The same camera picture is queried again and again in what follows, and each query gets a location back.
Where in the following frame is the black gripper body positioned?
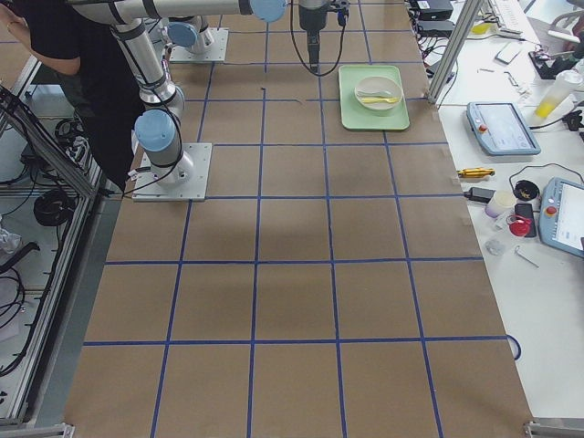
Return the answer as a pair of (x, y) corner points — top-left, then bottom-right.
(298, 0), (328, 32)

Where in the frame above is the white round plate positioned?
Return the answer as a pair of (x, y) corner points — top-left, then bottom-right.
(354, 76), (403, 111)

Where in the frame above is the yellow plastic fork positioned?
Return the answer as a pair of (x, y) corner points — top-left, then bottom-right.
(361, 96), (401, 104)

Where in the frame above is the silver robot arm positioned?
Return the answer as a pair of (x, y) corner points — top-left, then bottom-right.
(111, 19), (193, 187)
(69, 0), (332, 72)

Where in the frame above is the light green tray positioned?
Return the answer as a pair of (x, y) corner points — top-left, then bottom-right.
(339, 65), (410, 130)

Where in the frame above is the far teach pendant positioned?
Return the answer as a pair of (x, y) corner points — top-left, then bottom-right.
(466, 101), (541, 156)

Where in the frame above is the teach pendant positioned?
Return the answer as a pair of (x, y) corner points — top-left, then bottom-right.
(466, 101), (541, 156)
(538, 177), (583, 258)

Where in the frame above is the person in black shirt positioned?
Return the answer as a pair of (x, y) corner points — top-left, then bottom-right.
(1, 1), (145, 190)

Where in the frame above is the black power adapter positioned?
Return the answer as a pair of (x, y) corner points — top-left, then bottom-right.
(464, 186), (495, 203)

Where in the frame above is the white round container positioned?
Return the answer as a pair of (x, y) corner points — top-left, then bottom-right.
(485, 190), (516, 218)

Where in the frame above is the plastic bottle yellow liquid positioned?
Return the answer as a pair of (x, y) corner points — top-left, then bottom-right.
(535, 69), (583, 119)

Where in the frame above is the near teach pendant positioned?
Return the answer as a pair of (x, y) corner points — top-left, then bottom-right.
(538, 177), (583, 258)

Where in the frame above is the black cable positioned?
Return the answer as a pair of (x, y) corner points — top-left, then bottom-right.
(289, 0), (348, 78)

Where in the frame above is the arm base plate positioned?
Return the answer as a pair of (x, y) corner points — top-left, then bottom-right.
(167, 23), (229, 64)
(131, 142), (213, 202)

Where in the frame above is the aluminium frame post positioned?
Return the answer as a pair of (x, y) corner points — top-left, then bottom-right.
(426, 0), (483, 104)

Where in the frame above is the yellow handled tool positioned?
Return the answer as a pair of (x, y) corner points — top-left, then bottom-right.
(457, 167), (495, 179)

